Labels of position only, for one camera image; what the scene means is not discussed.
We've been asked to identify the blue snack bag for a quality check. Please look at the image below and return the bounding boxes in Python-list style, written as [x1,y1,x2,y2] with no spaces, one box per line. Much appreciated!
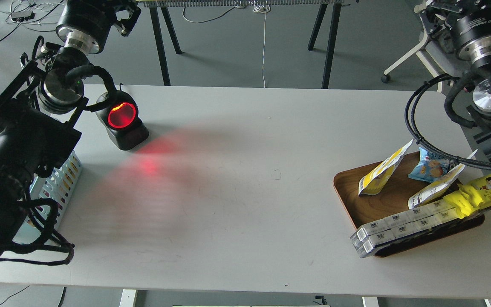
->
[407,147,457,182]

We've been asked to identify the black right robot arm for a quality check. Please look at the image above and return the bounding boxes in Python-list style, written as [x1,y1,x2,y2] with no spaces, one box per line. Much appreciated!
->
[405,0,491,171]

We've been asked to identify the lower white box row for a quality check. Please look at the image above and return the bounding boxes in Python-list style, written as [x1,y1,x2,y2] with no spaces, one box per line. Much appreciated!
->
[349,208,458,258]

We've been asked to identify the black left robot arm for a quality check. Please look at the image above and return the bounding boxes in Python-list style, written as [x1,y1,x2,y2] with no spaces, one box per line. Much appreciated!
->
[0,0,149,266]

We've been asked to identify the light blue plastic basket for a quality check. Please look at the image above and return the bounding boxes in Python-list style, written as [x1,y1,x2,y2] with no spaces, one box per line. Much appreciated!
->
[0,118,83,245]

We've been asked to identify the white office chair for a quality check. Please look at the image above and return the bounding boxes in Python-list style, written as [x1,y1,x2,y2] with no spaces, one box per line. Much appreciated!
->
[381,0,469,83]

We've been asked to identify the upper white box row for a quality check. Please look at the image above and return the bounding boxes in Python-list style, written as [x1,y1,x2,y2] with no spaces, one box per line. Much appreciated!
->
[350,200,459,252]

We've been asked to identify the black leg background table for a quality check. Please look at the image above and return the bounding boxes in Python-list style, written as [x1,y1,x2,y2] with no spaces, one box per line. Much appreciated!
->
[140,0,345,89]

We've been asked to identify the yellow cartoon snack bag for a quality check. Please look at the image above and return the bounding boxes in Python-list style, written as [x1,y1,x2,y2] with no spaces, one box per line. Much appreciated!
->
[442,174,491,218]

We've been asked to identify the white box row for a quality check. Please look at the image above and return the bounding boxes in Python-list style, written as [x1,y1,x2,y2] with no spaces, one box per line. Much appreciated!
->
[350,200,459,252]
[349,208,458,258]

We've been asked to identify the black power adapter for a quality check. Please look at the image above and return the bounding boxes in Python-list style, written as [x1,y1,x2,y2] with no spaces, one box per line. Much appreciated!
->
[10,10,35,23]

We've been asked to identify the white hanging cable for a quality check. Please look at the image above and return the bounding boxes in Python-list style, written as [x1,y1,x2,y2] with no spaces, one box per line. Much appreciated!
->
[253,4,271,88]

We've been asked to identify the brown wooden tray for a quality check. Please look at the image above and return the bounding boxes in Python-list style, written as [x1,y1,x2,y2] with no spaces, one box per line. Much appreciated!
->
[333,152,485,257]

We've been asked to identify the black barcode scanner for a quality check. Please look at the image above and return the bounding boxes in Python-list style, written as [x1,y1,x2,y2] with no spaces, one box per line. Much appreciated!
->
[95,90,150,151]

